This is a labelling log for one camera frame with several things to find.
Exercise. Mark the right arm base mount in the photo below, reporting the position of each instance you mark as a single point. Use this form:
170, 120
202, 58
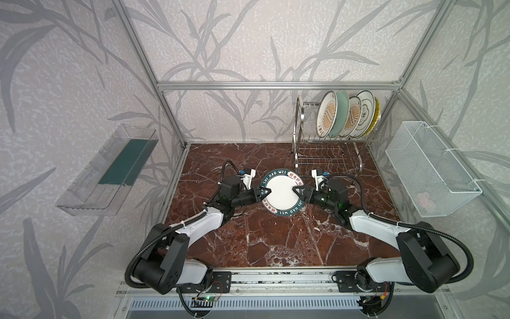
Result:
357, 281

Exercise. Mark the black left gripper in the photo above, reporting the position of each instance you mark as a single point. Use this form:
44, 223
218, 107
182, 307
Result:
255, 197

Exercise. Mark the large orange sunburst plate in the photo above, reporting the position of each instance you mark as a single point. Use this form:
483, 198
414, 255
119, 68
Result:
326, 114

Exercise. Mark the stainless steel dish rack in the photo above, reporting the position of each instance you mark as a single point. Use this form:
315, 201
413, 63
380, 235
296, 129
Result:
330, 154

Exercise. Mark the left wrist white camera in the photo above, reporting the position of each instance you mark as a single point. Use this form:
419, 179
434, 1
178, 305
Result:
247, 176

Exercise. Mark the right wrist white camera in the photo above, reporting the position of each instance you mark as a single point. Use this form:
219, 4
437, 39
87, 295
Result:
320, 177

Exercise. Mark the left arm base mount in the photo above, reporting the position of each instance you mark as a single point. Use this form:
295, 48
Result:
214, 282

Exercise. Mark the small orange sunburst plate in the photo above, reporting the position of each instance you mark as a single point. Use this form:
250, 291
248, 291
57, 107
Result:
353, 117

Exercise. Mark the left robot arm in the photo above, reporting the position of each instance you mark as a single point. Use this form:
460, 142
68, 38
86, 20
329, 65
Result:
162, 263

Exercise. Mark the white plate green rim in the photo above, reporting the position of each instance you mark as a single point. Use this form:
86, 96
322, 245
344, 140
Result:
367, 113

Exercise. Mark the green flower plate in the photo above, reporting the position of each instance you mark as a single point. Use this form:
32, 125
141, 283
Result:
341, 113

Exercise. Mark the yellow woven bamboo plate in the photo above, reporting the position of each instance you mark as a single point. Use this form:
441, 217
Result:
377, 116

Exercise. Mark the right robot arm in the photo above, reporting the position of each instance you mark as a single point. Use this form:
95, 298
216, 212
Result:
427, 258

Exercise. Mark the white wire mesh basket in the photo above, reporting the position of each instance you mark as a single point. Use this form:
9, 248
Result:
437, 183

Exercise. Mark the wrist white camera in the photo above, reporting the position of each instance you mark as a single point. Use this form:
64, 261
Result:
320, 177
247, 176

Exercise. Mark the clear plastic wall shelf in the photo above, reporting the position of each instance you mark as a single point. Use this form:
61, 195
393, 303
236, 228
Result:
105, 183

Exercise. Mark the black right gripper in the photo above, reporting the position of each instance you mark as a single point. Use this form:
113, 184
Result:
305, 195

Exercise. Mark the white plate dark lettered rim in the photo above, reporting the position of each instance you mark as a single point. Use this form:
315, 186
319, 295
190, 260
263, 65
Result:
282, 200

